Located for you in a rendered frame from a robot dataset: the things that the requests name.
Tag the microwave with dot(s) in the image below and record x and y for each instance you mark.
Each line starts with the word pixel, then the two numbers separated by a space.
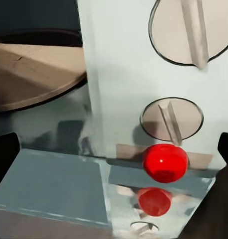
pixel 140 83

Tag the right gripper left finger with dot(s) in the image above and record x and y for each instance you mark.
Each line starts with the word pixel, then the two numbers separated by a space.
pixel 9 149

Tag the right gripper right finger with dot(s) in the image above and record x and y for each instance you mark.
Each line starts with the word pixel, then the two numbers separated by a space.
pixel 223 146

